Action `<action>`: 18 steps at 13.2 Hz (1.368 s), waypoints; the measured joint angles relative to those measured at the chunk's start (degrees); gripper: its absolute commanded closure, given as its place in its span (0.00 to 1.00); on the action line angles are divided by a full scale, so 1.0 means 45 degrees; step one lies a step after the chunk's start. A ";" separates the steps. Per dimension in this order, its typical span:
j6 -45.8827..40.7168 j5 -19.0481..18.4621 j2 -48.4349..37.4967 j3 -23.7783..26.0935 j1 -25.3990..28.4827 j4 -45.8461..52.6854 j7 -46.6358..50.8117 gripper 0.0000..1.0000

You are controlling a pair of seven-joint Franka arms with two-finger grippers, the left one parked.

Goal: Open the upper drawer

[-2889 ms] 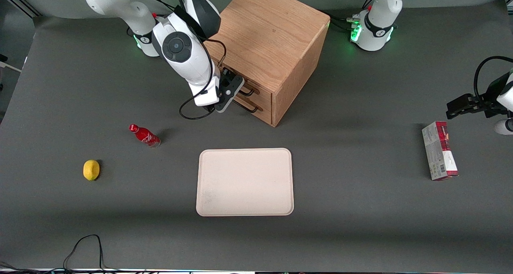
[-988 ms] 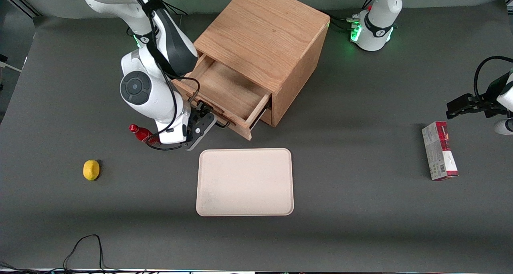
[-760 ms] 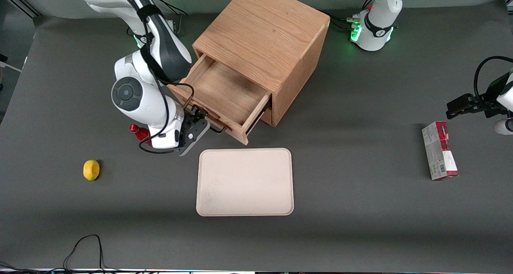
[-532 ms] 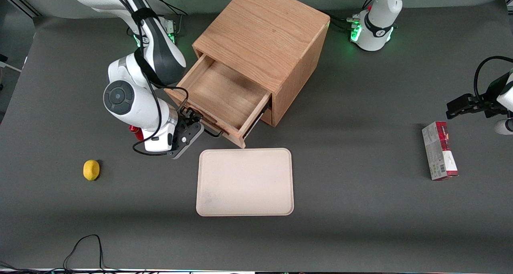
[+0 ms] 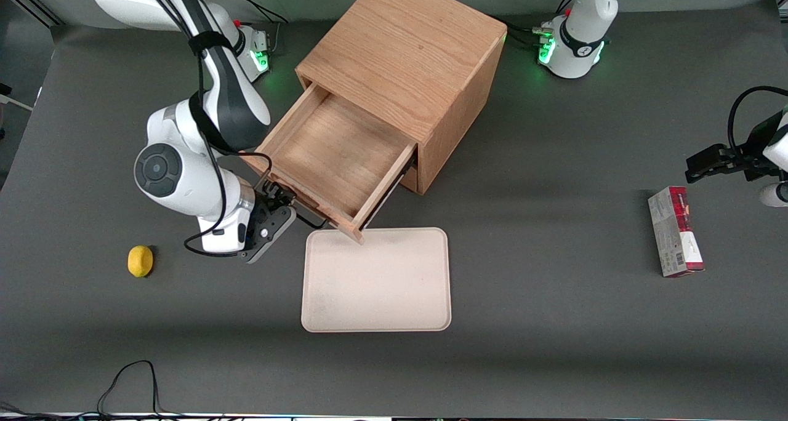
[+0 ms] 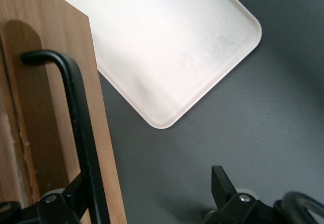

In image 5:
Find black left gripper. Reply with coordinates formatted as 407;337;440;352
685;111;785;184

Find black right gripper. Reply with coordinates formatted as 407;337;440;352
240;185;298;265

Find black metal drawer handle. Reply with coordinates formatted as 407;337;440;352
293;207;331;231

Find oak wooden drawer cabinet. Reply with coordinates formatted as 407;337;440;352
295;0;509;196

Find grey and red carton box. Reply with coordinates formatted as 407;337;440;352
647;185;706;279

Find cream rectangular tray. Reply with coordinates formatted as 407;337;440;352
300;227;452;334

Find yellow lemon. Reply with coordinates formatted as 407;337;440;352
127;245;155;279

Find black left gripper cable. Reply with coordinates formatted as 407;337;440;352
727;85;788;158

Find black right arm base cables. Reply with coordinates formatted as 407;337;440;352
227;0;291;55

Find black arm base cables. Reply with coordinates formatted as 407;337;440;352
504;0;576;47
227;0;291;55

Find black looped table cable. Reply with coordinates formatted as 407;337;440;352
0;359;191;421

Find black left arm base cables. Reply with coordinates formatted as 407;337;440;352
504;0;576;47

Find black aluminium frame profile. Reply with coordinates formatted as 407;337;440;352
0;0;63;28

